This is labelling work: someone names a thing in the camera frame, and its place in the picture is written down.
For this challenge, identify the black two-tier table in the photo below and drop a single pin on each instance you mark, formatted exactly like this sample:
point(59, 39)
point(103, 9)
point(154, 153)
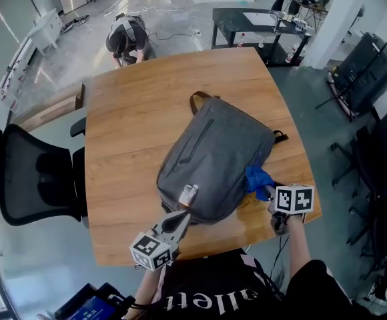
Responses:
point(230, 18)

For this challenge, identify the blue cloth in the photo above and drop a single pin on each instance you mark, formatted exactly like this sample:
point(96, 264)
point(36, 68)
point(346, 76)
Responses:
point(257, 178)

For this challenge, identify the person's black shirt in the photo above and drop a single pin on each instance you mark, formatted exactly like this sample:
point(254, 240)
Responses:
point(213, 278)

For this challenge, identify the person's left forearm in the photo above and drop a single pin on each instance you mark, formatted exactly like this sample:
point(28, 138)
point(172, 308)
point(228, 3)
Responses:
point(145, 288)

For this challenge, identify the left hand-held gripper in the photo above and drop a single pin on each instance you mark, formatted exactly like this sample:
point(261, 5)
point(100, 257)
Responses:
point(150, 250)

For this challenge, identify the white bottle red label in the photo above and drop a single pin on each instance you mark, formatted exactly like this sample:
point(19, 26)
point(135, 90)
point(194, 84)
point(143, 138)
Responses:
point(242, 40)
point(291, 54)

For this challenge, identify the black light stand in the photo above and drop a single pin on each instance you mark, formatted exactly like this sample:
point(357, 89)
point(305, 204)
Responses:
point(353, 85)

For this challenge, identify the small white cabinet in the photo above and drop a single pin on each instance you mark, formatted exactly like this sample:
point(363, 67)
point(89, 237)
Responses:
point(45, 32)

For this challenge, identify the person's right forearm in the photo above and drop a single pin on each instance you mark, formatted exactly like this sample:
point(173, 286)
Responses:
point(298, 245)

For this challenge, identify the long white low shelf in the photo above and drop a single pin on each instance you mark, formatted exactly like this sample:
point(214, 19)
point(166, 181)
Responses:
point(18, 65)

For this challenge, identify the grey backpack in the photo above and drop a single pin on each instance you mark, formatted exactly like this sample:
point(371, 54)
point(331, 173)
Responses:
point(220, 152)

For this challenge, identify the black tablet blue screen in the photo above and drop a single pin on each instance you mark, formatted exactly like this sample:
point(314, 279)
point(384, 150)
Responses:
point(86, 308)

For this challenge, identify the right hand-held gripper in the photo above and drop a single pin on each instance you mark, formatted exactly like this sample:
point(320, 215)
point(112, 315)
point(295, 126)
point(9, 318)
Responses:
point(295, 200)

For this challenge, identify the small wooden work table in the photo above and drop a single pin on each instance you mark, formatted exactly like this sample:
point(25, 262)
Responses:
point(310, 8)

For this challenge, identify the white tray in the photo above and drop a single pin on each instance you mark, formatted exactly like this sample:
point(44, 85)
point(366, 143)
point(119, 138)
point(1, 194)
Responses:
point(260, 18)

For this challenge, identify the wooden boards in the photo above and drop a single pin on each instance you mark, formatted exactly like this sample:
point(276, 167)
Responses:
point(50, 112)

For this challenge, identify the large black equipment case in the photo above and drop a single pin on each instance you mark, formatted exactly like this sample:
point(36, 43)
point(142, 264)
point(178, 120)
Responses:
point(368, 72)

